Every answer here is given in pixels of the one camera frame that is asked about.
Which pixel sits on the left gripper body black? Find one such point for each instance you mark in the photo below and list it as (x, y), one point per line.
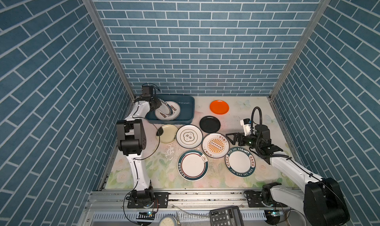
(155, 102)

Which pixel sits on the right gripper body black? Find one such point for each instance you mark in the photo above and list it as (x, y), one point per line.
(250, 141)

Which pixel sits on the white plate green red rim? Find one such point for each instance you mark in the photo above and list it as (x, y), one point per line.
(163, 110)

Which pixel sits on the white plate red characters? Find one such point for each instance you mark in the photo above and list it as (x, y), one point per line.
(176, 110)

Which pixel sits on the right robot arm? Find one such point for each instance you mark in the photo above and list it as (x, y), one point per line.
(319, 199)

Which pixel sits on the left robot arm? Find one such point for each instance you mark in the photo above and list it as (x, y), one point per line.
(132, 140)

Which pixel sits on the teal plastic bin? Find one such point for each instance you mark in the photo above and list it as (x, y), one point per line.
(186, 109)

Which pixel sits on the green rim plate white lettering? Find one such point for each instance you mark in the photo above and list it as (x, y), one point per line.
(240, 162)

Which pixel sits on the white plate orange sunburst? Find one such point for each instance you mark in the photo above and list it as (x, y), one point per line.
(215, 145)

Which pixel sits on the black small plate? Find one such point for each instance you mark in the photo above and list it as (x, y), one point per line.
(210, 124)

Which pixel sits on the orange small plate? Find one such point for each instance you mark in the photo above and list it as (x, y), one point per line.
(219, 107)

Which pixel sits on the cream plate black patch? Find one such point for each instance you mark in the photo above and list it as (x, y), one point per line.
(166, 134)

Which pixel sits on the white plate cloud emblem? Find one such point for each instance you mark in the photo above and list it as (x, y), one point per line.
(189, 136)

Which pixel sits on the green circuit board right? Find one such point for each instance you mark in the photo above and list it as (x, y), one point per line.
(273, 217)

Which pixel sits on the green circuit board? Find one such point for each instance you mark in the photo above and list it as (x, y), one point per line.
(145, 217)
(273, 217)

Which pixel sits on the black calculator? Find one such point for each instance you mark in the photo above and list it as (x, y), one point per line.
(227, 216)

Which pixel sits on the round white clock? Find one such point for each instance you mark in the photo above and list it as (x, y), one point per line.
(169, 220)

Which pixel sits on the green circuit board left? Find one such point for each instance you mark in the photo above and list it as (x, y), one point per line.
(145, 217)

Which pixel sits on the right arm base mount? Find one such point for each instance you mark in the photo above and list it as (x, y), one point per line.
(255, 199)

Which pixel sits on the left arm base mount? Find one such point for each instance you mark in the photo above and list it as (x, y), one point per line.
(145, 199)

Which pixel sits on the aluminium rail frame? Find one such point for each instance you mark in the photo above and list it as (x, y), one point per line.
(190, 207)

